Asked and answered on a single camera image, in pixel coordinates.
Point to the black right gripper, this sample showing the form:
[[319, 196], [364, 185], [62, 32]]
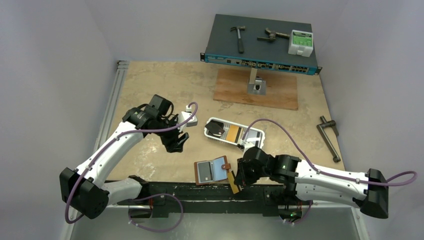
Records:
[[243, 172]]

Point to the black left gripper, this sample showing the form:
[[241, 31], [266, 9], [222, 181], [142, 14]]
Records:
[[174, 143]]

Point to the gold striped credit card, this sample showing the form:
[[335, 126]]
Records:
[[233, 133], [231, 179]]

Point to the brown leather card holder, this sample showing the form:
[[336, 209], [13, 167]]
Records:
[[219, 166]]

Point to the white plastic basket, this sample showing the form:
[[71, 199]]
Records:
[[227, 123]]

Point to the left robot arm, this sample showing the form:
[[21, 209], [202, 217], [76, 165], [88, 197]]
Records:
[[85, 189]]

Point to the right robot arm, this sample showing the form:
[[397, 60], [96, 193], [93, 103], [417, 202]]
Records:
[[367, 191]]

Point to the plywood base board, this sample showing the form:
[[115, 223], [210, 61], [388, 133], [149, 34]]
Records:
[[272, 90]]

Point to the small hammer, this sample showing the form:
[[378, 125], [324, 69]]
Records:
[[240, 45]]

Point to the white green electrical module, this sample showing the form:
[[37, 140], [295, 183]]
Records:
[[301, 43]]

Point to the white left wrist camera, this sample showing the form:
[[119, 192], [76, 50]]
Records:
[[186, 119]]

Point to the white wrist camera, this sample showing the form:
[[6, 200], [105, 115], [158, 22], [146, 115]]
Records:
[[244, 145], [186, 119]]

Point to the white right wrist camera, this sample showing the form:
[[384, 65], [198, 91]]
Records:
[[244, 145]]

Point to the aluminium frame rail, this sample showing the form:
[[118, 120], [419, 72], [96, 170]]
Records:
[[117, 84]]

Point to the silver metal stand bracket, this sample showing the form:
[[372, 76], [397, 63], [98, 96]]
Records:
[[256, 85]]

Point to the metal T-handle tool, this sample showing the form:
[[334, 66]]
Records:
[[321, 129]]

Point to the blue network switch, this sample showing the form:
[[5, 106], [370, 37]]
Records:
[[256, 43]]

